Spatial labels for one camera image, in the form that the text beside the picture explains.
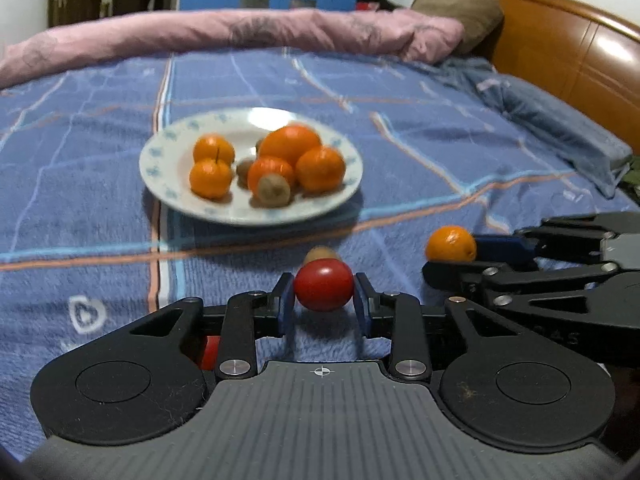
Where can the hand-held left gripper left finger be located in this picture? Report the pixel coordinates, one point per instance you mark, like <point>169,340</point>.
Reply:
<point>286,307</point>

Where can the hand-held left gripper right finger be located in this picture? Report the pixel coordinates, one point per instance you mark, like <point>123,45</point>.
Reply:
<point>362,307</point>

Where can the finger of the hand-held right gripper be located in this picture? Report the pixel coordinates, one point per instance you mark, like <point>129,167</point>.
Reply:
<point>500,248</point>
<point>500,282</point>

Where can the red tomato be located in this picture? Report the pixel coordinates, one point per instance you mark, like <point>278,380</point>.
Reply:
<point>209,352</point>
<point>323,285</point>

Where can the small mandarin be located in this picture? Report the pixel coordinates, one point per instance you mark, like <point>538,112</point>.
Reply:
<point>267,170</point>
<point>210,179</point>
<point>450,244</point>
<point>320,169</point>
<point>214,149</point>

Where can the brown kiwi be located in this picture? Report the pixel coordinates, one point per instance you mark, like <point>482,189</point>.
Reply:
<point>259,146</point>
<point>322,252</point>
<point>273,191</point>
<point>245,172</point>

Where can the large orange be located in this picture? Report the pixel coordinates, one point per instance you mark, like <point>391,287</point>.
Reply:
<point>290,142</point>

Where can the white floral-rim plate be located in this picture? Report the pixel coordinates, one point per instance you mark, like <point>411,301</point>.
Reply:
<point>167,180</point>

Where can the blue grey pillow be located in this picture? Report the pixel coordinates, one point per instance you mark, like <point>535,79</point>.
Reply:
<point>540,115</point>

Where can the green cloth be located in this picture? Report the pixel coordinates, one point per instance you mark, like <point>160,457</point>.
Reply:
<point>629,175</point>

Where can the wooden headboard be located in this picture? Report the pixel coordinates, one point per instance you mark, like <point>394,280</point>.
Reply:
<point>565,45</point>

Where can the brown pillow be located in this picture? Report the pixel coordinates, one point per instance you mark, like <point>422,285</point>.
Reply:
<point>460,20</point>

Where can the blue plaid bed sheet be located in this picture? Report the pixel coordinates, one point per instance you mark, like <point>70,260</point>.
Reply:
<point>75,210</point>

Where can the black and red bundle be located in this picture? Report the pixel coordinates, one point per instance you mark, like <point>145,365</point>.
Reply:
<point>375,4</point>

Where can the pink floral duvet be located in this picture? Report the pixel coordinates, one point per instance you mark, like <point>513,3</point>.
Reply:
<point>150,35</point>

